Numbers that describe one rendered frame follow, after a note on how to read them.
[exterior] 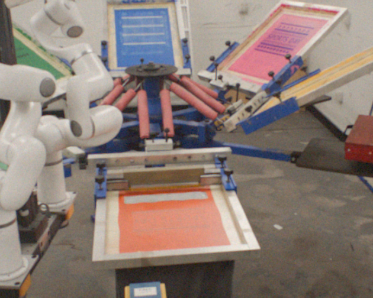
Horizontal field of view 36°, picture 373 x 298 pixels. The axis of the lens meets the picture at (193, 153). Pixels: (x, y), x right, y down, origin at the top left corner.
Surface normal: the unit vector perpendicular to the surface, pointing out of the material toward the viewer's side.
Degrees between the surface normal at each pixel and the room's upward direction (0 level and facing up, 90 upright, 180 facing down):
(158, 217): 0
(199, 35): 90
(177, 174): 90
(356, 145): 90
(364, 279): 0
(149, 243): 0
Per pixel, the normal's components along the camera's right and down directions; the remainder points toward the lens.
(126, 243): -0.01, -0.93
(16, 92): 0.68, 0.45
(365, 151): -0.38, 0.34
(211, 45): 0.12, 0.37
